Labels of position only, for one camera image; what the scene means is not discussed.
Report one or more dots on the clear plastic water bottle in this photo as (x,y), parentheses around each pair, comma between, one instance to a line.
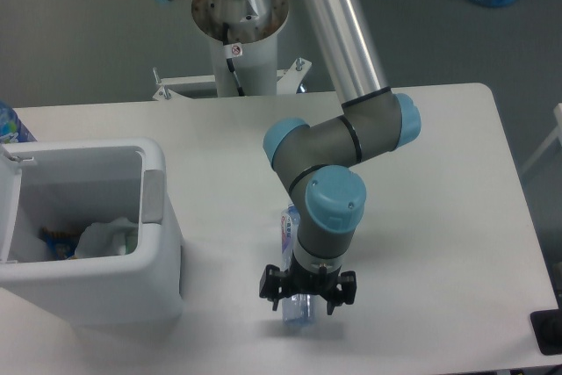
(299,309)

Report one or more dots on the black device at table edge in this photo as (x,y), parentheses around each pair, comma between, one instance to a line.
(547,328)

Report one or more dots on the white plastic wrapper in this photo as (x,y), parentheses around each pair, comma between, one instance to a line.
(116,238)

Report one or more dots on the blue labelled bottle at left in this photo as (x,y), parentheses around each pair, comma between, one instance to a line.
(13,130)

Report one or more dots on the blue snack wrapper in bin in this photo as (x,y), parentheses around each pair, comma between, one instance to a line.
(61,244)

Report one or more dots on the white pedestal base frame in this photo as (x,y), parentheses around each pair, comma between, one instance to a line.
(289,81)

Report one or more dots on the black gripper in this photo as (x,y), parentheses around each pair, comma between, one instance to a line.
(336,288)

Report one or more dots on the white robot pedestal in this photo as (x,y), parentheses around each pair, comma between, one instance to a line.
(242,36)

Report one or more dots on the white frame at right edge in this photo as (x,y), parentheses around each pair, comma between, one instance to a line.
(546,150)

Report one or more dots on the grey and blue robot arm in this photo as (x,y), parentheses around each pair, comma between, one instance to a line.
(313,163)

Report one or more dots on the white trash can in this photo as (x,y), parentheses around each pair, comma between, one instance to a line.
(68,185)

